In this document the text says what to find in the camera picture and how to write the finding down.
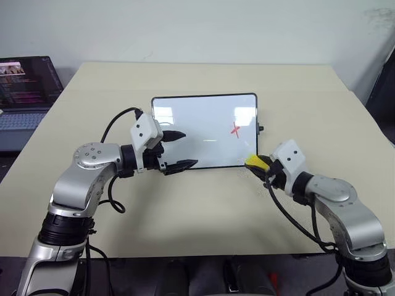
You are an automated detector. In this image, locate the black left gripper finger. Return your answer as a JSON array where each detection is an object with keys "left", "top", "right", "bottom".
[
  {"left": 163, "top": 159, "right": 199, "bottom": 177},
  {"left": 162, "top": 130, "right": 187, "bottom": 143}
]

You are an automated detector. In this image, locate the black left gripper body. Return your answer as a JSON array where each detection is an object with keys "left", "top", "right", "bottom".
[{"left": 142, "top": 140, "right": 169, "bottom": 173}]

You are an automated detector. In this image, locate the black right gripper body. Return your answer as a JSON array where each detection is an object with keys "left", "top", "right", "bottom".
[{"left": 263, "top": 162, "right": 289, "bottom": 190}]

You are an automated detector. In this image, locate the yellow whiteboard eraser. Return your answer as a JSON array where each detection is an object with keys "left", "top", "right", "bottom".
[{"left": 244, "top": 154, "right": 268, "bottom": 172}]

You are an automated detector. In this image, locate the black-framed small whiteboard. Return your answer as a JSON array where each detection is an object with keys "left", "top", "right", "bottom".
[{"left": 151, "top": 92, "right": 265, "bottom": 170}]

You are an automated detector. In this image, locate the black chair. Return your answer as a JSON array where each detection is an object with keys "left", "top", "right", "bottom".
[{"left": 365, "top": 51, "right": 395, "bottom": 125}]

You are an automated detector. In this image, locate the open blue laptop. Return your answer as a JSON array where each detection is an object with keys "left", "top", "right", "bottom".
[{"left": 0, "top": 55, "right": 64, "bottom": 155}]

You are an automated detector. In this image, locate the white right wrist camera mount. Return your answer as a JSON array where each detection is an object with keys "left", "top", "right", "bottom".
[{"left": 271, "top": 139, "right": 307, "bottom": 197}]

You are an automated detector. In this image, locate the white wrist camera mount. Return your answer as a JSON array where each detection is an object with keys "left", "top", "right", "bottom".
[
  {"left": 271, "top": 139, "right": 307, "bottom": 197},
  {"left": 129, "top": 113, "right": 164, "bottom": 174}
]

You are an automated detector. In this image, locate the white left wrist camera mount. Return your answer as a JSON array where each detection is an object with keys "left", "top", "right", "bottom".
[{"left": 129, "top": 113, "right": 164, "bottom": 174}]

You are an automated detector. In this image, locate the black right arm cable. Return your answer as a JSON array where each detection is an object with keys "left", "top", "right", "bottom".
[{"left": 262, "top": 180, "right": 343, "bottom": 254}]

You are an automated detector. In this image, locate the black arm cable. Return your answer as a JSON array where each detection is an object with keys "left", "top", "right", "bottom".
[
  {"left": 85, "top": 107, "right": 144, "bottom": 269},
  {"left": 262, "top": 180, "right": 343, "bottom": 254}
]

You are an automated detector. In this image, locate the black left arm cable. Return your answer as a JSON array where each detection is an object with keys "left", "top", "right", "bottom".
[{"left": 85, "top": 107, "right": 144, "bottom": 269}]

